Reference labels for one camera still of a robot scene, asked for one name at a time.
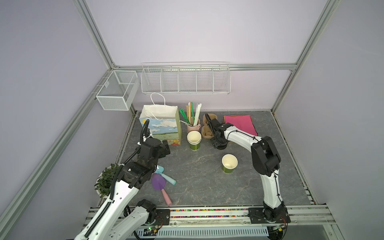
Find teal toy shovel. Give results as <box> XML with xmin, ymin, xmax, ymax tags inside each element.
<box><xmin>155</xmin><ymin>165</ymin><xmax>177</xmax><ymax>185</ymax></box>

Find purple pink toy shovel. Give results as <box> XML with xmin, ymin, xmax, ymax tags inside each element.
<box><xmin>152</xmin><ymin>173</ymin><xmax>173</xmax><ymax>207</ymax></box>

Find small white wire basket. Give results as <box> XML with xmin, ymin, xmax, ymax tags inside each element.
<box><xmin>96</xmin><ymin>70</ymin><xmax>140</xmax><ymax>111</ymax></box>

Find painted paper gift bag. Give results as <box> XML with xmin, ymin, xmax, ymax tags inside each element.
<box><xmin>139</xmin><ymin>93</ymin><xmax>182</xmax><ymax>146</ymax></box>

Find pink utensil holder cup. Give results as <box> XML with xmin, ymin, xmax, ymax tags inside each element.
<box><xmin>187</xmin><ymin>119</ymin><xmax>201</xmax><ymax>133</ymax></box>

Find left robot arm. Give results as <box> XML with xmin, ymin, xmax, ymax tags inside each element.
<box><xmin>75</xmin><ymin>120</ymin><xmax>170</xmax><ymax>240</ymax></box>

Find cardboard cup carrier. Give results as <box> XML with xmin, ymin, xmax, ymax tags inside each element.
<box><xmin>201</xmin><ymin>113</ymin><xmax>218</xmax><ymax>139</ymax></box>

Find green paper cup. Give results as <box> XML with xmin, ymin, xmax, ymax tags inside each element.
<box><xmin>222</xmin><ymin>154</ymin><xmax>238</xmax><ymax>174</ymax></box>

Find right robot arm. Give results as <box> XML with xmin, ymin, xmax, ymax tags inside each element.
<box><xmin>205</xmin><ymin>114</ymin><xmax>291</xmax><ymax>224</ymax></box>

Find pink napkin stack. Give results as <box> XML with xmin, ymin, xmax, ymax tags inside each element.
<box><xmin>224</xmin><ymin>115</ymin><xmax>258</xmax><ymax>136</ymax></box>

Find wide white wire basket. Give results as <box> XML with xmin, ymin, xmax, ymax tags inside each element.
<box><xmin>141</xmin><ymin>62</ymin><xmax>232</xmax><ymax>94</ymax></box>

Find stack of green paper cups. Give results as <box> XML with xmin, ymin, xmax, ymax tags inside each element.
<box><xmin>187</xmin><ymin>131</ymin><xmax>202</xmax><ymax>151</ymax></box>

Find white wrapped straws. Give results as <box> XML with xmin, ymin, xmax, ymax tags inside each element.
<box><xmin>194</xmin><ymin>104</ymin><xmax>202</xmax><ymax>126</ymax></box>

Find potted green plant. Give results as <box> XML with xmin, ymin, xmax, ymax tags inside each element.
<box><xmin>94</xmin><ymin>164</ymin><xmax>120</xmax><ymax>198</ymax></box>

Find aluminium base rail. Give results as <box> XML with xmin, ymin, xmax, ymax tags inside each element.
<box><xmin>80</xmin><ymin>205</ymin><xmax>337</xmax><ymax>230</ymax></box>

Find green stirrer sticks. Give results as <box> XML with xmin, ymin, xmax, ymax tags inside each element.
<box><xmin>179</xmin><ymin>109</ymin><xmax>191</xmax><ymax>126</ymax></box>

